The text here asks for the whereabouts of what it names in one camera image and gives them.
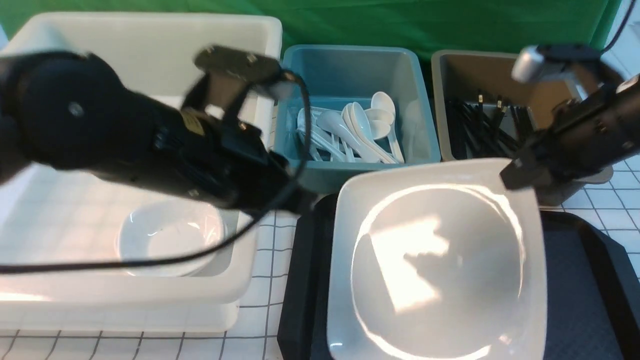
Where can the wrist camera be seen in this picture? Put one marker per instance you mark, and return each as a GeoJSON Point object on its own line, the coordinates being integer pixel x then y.
{"type": "Point", "coordinates": [551, 62]}
{"type": "Point", "coordinates": [229, 75]}

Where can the black serving tray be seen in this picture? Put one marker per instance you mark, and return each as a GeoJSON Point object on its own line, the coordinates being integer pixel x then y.
{"type": "Point", "coordinates": [593, 290]}

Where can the white small dish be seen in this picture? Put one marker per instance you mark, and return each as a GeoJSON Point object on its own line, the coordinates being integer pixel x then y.
{"type": "Point", "coordinates": [169, 228]}

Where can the green backdrop cloth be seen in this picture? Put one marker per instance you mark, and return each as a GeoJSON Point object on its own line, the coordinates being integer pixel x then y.
{"type": "Point", "coordinates": [422, 26]}

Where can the large white rice plate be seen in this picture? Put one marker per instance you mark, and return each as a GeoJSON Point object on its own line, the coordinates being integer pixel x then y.
{"type": "Point", "coordinates": [437, 262]}

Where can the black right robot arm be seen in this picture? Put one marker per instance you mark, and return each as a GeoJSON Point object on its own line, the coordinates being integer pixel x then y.
{"type": "Point", "coordinates": [628, 88]}

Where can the checkered white tablecloth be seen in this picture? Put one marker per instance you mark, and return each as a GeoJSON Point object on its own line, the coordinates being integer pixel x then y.
{"type": "Point", "coordinates": [272, 260]}

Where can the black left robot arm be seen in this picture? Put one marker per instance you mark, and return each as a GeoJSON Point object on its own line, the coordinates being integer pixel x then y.
{"type": "Point", "coordinates": [72, 112]}

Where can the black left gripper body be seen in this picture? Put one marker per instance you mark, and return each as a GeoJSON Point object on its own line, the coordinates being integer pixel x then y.
{"type": "Point", "coordinates": [202, 159]}

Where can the pile of black chopsticks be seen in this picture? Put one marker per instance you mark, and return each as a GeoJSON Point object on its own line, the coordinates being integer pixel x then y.
{"type": "Point", "coordinates": [488, 127]}

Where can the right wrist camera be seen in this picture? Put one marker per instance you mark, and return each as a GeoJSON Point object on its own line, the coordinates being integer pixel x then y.
{"type": "Point", "coordinates": [551, 62]}

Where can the brown plastic chopstick bin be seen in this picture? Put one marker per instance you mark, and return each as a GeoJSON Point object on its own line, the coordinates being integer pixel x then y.
{"type": "Point", "coordinates": [462, 75]}

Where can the blue plastic spoon bin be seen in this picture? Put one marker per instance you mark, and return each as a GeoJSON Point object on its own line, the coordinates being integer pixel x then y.
{"type": "Point", "coordinates": [337, 75]}

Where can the large white plastic bin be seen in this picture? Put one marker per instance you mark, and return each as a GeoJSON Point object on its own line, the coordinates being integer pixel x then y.
{"type": "Point", "coordinates": [153, 54]}

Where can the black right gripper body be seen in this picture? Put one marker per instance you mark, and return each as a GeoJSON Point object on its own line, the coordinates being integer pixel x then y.
{"type": "Point", "coordinates": [584, 138]}

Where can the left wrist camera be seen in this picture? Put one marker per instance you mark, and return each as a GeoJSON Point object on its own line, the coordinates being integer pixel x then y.
{"type": "Point", "coordinates": [229, 75]}

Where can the pile of white spoons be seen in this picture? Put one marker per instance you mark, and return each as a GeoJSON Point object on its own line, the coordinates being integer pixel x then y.
{"type": "Point", "coordinates": [356, 130]}

